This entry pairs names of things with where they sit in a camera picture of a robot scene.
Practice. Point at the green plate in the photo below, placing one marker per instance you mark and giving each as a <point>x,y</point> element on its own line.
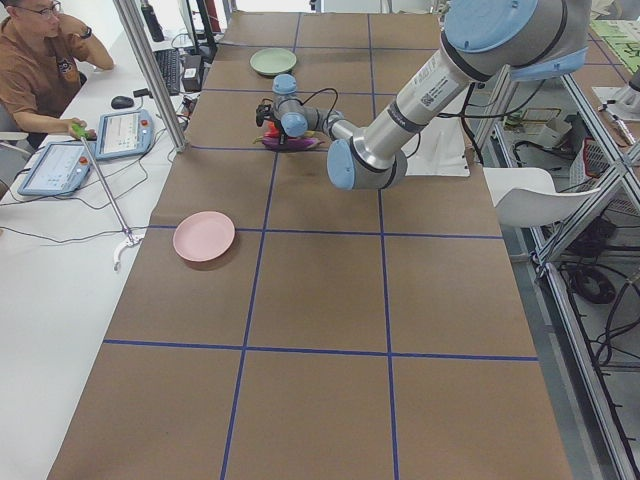
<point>271,62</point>

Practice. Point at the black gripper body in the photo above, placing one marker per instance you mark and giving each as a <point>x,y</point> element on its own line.
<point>281,132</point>

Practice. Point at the green handled reach grabber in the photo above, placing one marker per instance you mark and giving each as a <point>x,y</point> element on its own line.
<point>130,238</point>

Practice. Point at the far teach pendant tablet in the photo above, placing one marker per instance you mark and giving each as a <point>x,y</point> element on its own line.
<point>123,134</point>

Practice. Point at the black computer mouse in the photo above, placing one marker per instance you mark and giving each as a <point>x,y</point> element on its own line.
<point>121,102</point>

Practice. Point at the aluminium frame post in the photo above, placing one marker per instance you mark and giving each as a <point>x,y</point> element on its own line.
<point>134,30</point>

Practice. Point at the teach pendant tablet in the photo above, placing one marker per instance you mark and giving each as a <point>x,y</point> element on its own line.
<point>123,134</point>
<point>59,170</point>

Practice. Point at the pink plate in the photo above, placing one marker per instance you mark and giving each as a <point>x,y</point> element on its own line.
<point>203,236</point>

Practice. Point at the red pomegranate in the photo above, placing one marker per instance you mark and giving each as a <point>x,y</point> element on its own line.
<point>272,130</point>

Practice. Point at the black keyboard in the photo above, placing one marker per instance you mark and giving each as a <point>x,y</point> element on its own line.
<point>168,62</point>

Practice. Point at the near teach pendant tablet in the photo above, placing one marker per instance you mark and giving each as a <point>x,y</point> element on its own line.
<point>59,170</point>

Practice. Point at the purple eggplant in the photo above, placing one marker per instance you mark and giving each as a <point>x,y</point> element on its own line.
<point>289,145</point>

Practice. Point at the man in brown shirt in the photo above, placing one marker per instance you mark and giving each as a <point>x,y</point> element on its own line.
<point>40,49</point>

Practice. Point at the white chair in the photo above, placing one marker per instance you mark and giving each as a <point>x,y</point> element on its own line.
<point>527,197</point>

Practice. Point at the wrist black camera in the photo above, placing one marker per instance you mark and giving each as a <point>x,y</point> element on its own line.
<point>264,112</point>

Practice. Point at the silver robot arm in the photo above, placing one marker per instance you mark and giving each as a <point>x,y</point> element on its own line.
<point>537,40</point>

